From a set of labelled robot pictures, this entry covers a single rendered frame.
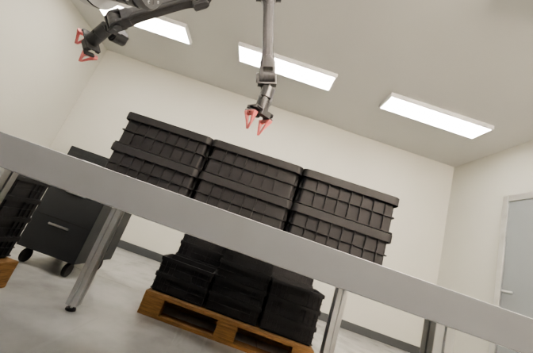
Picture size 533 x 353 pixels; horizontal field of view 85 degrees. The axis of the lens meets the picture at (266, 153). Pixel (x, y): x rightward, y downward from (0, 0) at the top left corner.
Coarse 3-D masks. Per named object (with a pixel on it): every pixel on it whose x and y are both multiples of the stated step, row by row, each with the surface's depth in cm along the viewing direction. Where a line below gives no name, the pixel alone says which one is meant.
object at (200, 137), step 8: (128, 120) 97; (136, 120) 94; (144, 120) 94; (152, 120) 94; (160, 128) 93; (168, 128) 93; (176, 128) 93; (192, 136) 92; (200, 136) 92; (208, 136) 92
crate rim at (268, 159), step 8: (216, 144) 91; (224, 144) 91; (232, 144) 91; (240, 152) 91; (248, 152) 91; (256, 152) 91; (264, 160) 90; (272, 160) 90; (280, 160) 90; (288, 168) 89; (296, 168) 89
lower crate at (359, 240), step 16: (304, 208) 85; (288, 224) 88; (304, 224) 85; (320, 224) 85; (336, 224) 85; (352, 224) 84; (320, 240) 84; (336, 240) 84; (352, 240) 83; (368, 240) 84; (384, 240) 83; (368, 256) 82
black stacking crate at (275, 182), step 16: (224, 160) 91; (240, 160) 91; (256, 160) 91; (224, 176) 90; (240, 176) 89; (256, 176) 90; (272, 176) 90; (288, 176) 89; (272, 192) 88; (288, 192) 88
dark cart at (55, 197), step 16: (96, 160) 231; (48, 192) 222; (64, 192) 222; (48, 208) 218; (64, 208) 219; (80, 208) 220; (96, 208) 220; (32, 224) 214; (48, 224) 215; (64, 224) 216; (80, 224) 216; (96, 224) 221; (32, 240) 211; (48, 240) 212; (64, 240) 213; (80, 240) 213; (112, 240) 256; (64, 256) 210; (80, 256) 214; (64, 272) 209
